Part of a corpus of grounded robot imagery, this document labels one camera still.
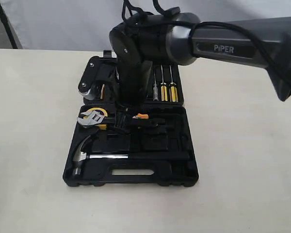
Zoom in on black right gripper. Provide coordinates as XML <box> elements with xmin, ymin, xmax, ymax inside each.
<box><xmin>109</xmin><ymin>23</ymin><xmax>152</xmax><ymax>133</ymax></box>

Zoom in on adjustable wrench black handle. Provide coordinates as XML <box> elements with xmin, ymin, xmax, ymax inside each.
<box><xmin>77</xmin><ymin>109</ymin><xmax>161</xmax><ymax>129</ymax></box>

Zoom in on claw hammer black handle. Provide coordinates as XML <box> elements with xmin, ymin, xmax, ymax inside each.
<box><xmin>72</xmin><ymin>136</ymin><xmax>190</xmax><ymax>177</ymax></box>

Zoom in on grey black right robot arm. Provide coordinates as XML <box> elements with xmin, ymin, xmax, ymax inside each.
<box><xmin>109</xmin><ymin>12</ymin><xmax>291</xmax><ymax>108</ymax></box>

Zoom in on black plastic tool case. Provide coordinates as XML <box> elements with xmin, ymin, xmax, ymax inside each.
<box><xmin>63</xmin><ymin>64</ymin><xmax>199</xmax><ymax>187</ymax></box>

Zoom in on yellow tape measure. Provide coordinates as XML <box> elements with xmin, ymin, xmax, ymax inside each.
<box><xmin>82</xmin><ymin>107</ymin><xmax>108</xmax><ymax>130</ymax></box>

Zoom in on orange utility knife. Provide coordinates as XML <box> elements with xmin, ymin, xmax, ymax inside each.
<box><xmin>100</xmin><ymin>84</ymin><xmax>105</xmax><ymax>100</ymax></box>

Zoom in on clear tester screwdriver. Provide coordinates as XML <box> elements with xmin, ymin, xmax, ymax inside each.
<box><xmin>153</xmin><ymin>73</ymin><xmax>159</xmax><ymax>100</ymax></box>

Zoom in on yellow black screwdriver left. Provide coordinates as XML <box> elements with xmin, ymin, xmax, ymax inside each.
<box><xmin>161</xmin><ymin>65</ymin><xmax>168</xmax><ymax>101</ymax></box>

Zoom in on yellow black screwdriver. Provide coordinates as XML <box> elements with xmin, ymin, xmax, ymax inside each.
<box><xmin>169</xmin><ymin>66</ymin><xmax>178</xmax><ymax>102</ymax></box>
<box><xmin>161</xmin><ymin>65</ymin><xmax>168</xmax><ymax>101</ymax></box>

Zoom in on yellow black screwdriver right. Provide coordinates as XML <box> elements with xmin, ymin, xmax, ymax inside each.
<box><xmin>169</xmin><ymin>66</ymin><xmax>178</xmax><ymax>102</ymax></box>

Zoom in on black metal stand pole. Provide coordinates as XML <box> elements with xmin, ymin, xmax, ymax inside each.
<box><xmin>0</xmin><ymin>3</ymin><xmax>18</xmax><ymax>49</ymax></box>

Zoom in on orange handled pliers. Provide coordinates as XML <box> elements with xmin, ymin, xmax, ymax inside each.
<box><xmin>132</xmin><ymin>113</ymin><xmax>149</xmax><ymax>119</ymax></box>

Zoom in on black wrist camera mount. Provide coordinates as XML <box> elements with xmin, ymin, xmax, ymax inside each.
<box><xmin>78</xmin><ymin>56</ymin><xmax>116</xmax><ymax>103</ymax></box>

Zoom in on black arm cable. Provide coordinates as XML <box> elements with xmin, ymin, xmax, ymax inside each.
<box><xmin>121</xmin><ymin>0</ymin><xmax>291</xmax><ymax>95</ymax></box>

